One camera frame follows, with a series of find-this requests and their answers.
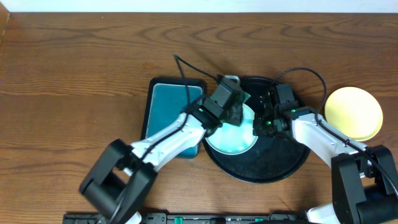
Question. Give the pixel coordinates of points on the round black tray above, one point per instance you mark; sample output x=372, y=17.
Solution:
x=270, y=159

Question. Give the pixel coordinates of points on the yellow plate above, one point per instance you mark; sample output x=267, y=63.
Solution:
x=354, y=112

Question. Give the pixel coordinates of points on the black rectangular tray with blue water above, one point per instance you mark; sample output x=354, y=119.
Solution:
x=166, y=99

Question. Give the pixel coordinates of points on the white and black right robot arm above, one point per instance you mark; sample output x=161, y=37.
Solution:
x=364, y=179

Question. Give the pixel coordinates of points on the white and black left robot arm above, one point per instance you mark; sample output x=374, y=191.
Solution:
x=122, y=177

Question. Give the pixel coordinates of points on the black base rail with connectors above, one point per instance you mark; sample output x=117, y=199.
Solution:
x=179, y=218

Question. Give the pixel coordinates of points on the light green plate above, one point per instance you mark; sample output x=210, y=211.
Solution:
x=234, y=140

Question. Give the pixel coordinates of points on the green and yellow sponge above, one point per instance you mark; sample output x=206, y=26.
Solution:
x=244, y=96

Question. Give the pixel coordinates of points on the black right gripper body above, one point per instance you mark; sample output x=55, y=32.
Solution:
x=266, y=126

